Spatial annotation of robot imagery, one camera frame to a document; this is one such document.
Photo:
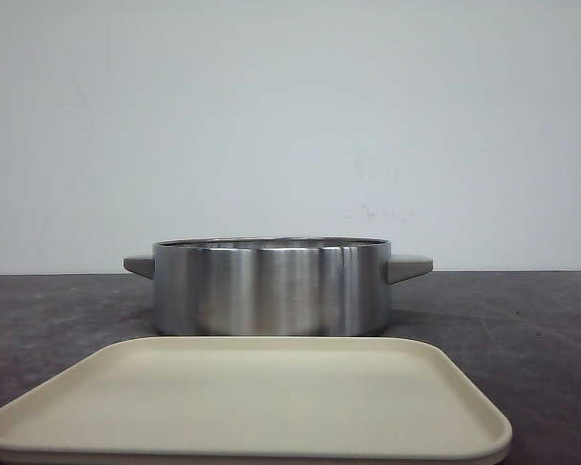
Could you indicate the beige rectangular tray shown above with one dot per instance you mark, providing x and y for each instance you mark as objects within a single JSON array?
[{"x": 257, "y": 400}]

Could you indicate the stainless steel pot grey handles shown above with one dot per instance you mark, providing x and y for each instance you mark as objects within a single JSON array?
[{"x": 274, "y": 286}]

